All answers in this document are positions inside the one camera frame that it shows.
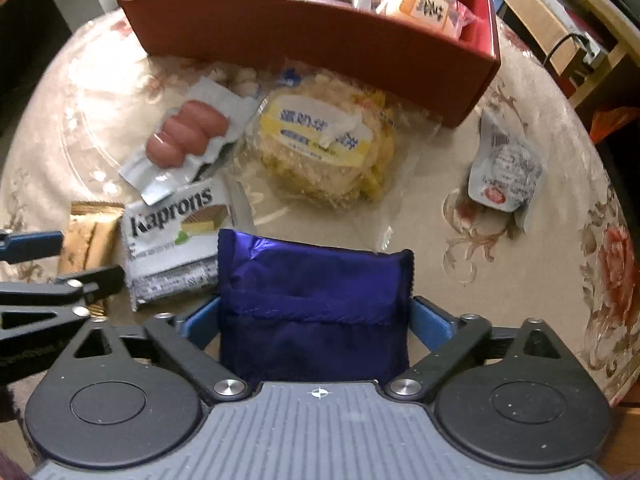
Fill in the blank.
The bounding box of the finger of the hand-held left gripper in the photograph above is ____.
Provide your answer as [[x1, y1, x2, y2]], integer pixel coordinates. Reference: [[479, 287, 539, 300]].
[[0, 230, 64, 264], [0, 265, 126, 333]]

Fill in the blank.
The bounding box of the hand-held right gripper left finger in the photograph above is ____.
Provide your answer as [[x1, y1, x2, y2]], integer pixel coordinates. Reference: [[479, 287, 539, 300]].
[[49, 295, 250, 402]]

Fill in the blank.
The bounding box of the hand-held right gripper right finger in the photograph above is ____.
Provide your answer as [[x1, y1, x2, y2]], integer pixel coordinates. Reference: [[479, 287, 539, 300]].
[[385, 296, 589, 402]]

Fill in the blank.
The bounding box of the white wafer packet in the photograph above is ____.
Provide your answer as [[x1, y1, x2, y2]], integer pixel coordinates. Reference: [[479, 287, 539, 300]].
[[120, 177, 258, 313]]

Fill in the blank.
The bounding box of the blue foil packet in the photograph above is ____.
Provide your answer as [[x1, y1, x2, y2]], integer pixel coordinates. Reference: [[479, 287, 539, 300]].
[[216, 228, 416, 385]]

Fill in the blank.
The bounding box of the small silver sauce packet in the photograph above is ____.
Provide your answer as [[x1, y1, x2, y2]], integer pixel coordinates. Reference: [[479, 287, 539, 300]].
[[467, 109, 545, 226]]

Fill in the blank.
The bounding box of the silver sausage packet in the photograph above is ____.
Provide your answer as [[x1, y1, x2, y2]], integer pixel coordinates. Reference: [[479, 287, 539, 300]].
[[118, 77, 258, 206]]

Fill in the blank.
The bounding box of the yellow label pastry packet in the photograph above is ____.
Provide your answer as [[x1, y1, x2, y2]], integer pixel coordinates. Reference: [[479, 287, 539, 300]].
[[244, 60, 418, 211]]

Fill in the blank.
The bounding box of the red cardboard box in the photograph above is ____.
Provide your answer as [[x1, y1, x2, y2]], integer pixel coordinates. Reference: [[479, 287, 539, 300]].
[[118, 0, 502, 130]]

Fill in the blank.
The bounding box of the orange label cake packet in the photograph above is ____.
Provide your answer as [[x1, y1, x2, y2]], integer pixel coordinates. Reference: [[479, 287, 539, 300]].
[[375, 0, 476, 41]]

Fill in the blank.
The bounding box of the gold snack packet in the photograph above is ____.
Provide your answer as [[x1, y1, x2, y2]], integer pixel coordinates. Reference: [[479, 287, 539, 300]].
[[56, 201, 126, 321]]

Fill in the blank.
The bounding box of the orange plastic bag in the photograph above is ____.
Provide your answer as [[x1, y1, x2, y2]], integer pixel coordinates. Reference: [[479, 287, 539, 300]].
[[590, 107, 640, 143]]

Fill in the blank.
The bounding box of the wooden television cabinet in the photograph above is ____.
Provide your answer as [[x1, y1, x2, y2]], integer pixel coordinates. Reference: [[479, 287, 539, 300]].
[[480, 0, 640, 106]]

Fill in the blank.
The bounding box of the black cable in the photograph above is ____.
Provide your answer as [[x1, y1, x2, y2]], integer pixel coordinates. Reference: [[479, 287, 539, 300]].
[[542, 32, 591, 66]]

